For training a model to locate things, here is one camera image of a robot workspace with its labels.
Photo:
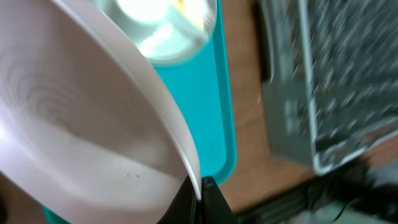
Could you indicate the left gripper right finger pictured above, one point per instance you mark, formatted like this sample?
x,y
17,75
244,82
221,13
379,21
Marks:
x,y
214,207

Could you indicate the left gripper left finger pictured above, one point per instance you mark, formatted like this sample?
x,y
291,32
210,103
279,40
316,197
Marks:
x,y
183,208

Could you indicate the pink round plate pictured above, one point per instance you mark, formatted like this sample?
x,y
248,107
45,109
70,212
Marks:
x,y
88,128

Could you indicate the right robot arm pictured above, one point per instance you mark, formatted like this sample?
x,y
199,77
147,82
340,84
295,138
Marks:
x,y
351,186

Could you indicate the grey dishwasher rack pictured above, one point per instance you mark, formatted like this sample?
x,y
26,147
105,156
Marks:
x,y
329,78

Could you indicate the teal plastic tray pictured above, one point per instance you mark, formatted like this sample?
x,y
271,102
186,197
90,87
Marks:
x,y
192,99

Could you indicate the grey round plate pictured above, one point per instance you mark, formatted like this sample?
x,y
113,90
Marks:
x,y
169,41

